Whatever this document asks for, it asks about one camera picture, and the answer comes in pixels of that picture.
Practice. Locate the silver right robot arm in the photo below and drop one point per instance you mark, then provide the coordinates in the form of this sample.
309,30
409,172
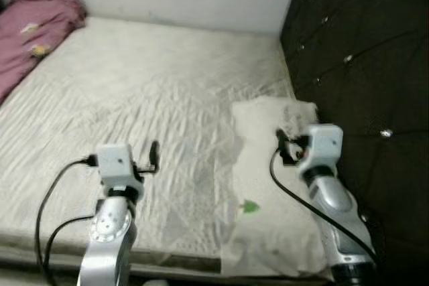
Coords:
335,205

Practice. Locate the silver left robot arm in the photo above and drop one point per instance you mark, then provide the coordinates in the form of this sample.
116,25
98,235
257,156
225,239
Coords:
107,239

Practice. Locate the beige pillow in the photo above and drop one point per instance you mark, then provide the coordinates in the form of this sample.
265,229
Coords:
268,165

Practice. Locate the beige quilted mattress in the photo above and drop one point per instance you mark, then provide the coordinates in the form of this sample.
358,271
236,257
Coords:
134,98

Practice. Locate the black tufted headboard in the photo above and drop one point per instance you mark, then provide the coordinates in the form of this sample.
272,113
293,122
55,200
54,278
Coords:
362,45

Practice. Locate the pink cartoon print blanket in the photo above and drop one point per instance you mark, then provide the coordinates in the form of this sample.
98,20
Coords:
33,31

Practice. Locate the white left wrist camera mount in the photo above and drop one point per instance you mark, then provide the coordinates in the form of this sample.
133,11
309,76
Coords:
115,164

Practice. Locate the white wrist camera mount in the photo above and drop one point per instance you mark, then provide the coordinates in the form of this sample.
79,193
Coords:
325,145
115,164

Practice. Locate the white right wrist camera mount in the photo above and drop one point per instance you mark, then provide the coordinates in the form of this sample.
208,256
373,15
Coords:
325,145

